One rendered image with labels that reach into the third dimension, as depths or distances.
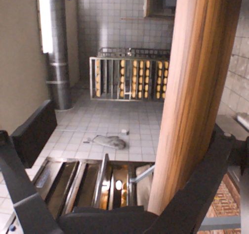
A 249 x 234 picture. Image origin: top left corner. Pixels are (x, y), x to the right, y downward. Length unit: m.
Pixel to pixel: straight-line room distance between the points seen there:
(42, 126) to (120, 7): 5.02
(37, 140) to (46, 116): 0.03
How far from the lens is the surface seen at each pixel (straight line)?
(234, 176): 1.37
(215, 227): 0.99
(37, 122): 0.17
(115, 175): 2.20
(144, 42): 5.14
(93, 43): 5.22
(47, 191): 1.94
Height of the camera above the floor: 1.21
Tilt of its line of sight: level
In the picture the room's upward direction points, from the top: 88 degrees counter-clockwise
